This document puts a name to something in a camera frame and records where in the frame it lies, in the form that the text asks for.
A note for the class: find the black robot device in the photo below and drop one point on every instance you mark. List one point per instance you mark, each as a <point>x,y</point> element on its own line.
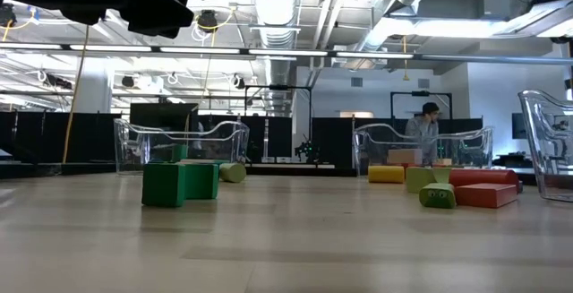
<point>308,149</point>

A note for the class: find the grey rectangular air duct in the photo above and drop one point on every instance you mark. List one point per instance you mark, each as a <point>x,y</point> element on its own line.
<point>461,6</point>

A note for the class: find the long led light bar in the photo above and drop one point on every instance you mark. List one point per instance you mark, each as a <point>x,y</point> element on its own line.
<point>286,52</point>

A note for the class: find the black ceiling dome fixture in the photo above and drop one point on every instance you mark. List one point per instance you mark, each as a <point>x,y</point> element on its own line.
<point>207,20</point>

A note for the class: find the clear plastic bin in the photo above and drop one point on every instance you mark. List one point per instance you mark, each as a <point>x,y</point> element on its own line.
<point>134,145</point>
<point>537,149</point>
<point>470,149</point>

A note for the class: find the black gantry frame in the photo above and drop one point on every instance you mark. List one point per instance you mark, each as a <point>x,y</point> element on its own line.
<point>421,92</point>
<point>277,87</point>

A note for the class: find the red cylinder block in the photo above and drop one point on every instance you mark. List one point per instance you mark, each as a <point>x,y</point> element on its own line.
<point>485,177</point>

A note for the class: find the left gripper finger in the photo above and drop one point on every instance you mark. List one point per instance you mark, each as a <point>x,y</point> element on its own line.
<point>156,6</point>

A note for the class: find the dark wall screen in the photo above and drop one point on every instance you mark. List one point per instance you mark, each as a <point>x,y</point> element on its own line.
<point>518,125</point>

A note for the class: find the black partition screen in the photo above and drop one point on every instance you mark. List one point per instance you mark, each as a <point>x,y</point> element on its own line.
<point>45,136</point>

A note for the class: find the coral bar block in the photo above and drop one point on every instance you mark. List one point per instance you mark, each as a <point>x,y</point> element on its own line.
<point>485,195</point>

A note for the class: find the yellow cylinder block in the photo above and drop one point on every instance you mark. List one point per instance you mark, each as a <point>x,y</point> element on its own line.
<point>386,174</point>

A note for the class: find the black aluminium table frame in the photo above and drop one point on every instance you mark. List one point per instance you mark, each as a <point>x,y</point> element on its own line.
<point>313,173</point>

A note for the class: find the green arch block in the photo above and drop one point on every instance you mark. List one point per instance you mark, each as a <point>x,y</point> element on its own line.
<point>163,184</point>

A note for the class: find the person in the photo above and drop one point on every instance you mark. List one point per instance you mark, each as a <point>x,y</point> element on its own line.
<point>423,131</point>
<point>560,125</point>

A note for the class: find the light green cylinder block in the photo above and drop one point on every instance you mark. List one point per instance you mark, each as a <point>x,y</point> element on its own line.
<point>233,172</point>

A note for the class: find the light green bar block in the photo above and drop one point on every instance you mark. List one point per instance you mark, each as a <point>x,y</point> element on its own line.
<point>438,195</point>

